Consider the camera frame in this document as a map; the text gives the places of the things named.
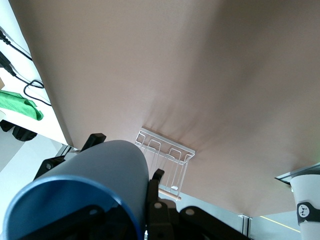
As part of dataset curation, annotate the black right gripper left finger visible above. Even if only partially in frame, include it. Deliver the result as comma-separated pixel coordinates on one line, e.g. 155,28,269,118
24,204,137,240

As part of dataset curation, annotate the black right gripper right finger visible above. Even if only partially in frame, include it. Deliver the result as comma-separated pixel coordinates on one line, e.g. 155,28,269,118
144,186,252,240

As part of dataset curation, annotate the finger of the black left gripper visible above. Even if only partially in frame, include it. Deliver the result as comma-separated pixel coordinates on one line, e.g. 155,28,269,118
34,133,107,179
149,168,166,187

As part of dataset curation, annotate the blue plastic cup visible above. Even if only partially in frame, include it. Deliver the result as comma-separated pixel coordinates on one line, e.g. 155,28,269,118
3,139,152,240

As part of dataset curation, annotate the black bag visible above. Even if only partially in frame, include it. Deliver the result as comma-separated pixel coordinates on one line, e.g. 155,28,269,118
0,119,38,142

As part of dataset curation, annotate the green cloth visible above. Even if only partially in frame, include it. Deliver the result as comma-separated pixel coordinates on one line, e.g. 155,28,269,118
0,90,45,121

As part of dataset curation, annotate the aluminium table leg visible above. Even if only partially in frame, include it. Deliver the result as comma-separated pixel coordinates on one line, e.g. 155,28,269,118
237,213,254,240

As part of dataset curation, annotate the brown table cover sheet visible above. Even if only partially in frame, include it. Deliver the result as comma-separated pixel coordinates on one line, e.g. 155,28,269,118
9,0,320,218

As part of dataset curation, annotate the wooden rack handle rod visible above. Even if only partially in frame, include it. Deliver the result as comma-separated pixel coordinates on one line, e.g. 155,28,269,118
157,187,183,201

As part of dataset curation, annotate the white wire cup rack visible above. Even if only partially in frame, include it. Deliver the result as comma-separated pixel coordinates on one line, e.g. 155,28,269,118
134,127,196,198

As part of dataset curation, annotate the aluminium frame bracket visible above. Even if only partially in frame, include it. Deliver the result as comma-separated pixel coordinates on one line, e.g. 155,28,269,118
56,143,81,157

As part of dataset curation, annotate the black looped cable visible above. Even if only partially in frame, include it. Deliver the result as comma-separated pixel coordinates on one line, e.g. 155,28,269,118
0,51,52,106

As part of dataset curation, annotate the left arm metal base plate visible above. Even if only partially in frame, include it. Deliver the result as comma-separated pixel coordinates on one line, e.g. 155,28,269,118
274,162,320,187

